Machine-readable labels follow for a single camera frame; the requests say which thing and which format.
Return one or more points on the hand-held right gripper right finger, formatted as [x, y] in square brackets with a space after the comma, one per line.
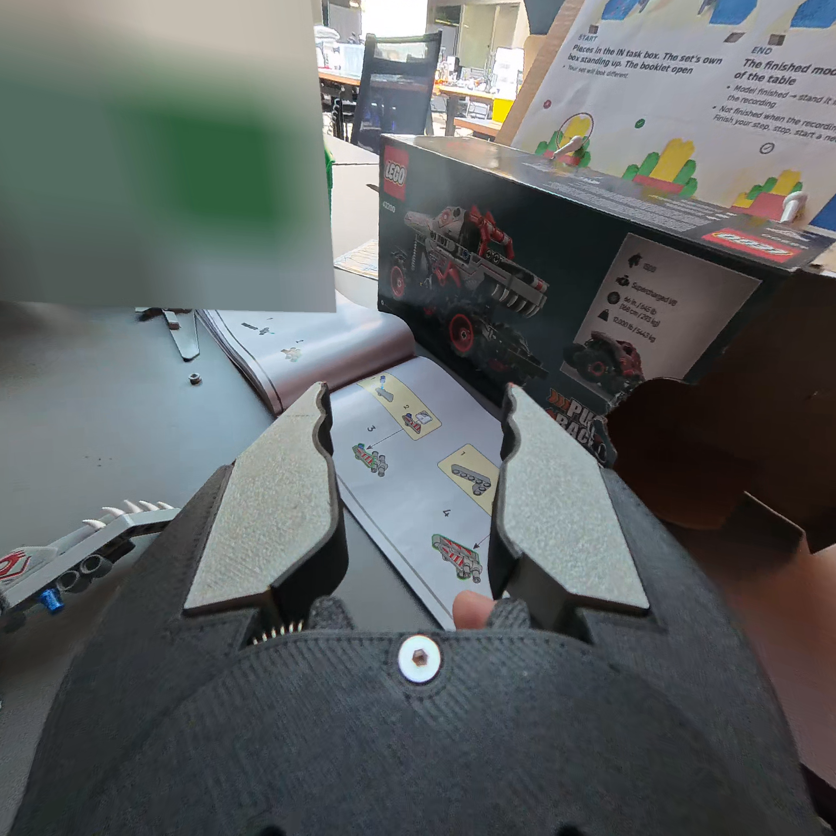
[561, 516]

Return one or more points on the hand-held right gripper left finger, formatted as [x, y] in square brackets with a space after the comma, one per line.
[274, 516]

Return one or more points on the grey toothed lego model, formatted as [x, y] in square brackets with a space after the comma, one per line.
[39, 568]

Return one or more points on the green plastic bin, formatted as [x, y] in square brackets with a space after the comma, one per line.
[328, 171]

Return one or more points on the dark grey lego blade part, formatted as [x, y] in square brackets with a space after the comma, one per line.
[186, 343]

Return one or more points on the dark printed lego set box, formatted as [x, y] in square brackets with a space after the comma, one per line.
[588, 274]

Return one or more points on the person's right hand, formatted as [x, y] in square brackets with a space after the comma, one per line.
[473, 611]

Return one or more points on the open instruction booklet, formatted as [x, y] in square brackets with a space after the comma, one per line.
[392, 470]

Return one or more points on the printed paper sheet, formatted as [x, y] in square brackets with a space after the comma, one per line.
[358, 261]

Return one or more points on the yellow box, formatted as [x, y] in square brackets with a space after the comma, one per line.
[501, 109]

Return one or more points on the instruction sheet on cardboard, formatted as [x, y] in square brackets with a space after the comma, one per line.
[686, 98]

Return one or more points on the black office chair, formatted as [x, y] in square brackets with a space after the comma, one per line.
[392, 91]

